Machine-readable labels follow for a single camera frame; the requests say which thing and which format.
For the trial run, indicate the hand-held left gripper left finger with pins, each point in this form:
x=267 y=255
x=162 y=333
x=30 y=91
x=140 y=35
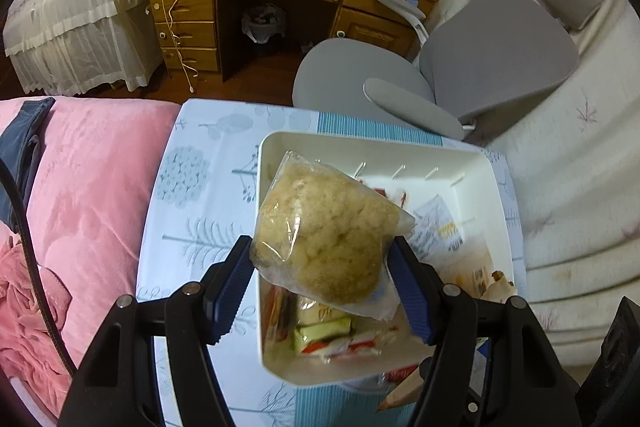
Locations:
x=230 y=292

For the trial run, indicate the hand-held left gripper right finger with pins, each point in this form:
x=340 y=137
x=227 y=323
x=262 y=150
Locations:
x=412 y=297

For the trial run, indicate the clear rice cracker packet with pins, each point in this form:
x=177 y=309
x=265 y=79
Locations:
x=320 y=237

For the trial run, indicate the white plastic storage bin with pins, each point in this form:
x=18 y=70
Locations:
x=325 y=152

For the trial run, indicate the red and white cookie packet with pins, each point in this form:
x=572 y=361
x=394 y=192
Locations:
x=360 y=347

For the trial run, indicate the large clear cracker packet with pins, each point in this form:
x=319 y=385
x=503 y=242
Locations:
x=435 y=222

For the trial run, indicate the pink towel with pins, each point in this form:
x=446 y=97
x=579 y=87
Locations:
x=25 y=297

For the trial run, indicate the blue denim garment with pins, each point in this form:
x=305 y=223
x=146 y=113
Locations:
x=20 y=147

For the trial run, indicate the grey office chair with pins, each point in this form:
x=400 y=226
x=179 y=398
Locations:
x=500 y=57

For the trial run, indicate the trash bin with liner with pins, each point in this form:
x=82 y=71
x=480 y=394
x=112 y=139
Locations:
x=262 y=24

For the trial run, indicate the lace covered piano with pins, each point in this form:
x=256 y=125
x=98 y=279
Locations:
x=75 y=7

